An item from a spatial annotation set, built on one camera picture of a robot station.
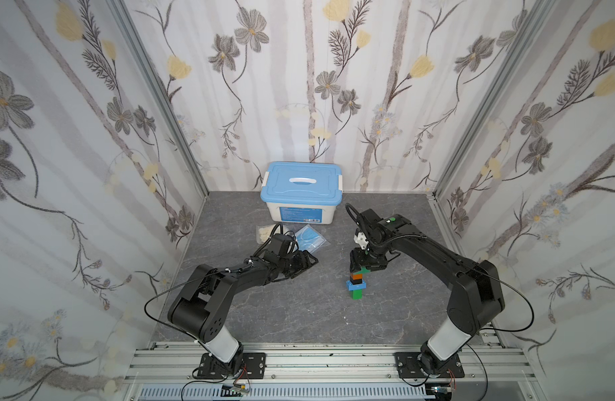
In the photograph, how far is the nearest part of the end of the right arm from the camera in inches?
28.6

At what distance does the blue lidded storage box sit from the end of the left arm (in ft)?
0.69

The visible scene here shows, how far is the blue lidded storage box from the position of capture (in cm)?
98

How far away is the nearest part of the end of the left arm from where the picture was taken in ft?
2.61

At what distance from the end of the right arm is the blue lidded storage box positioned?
0.28 metres
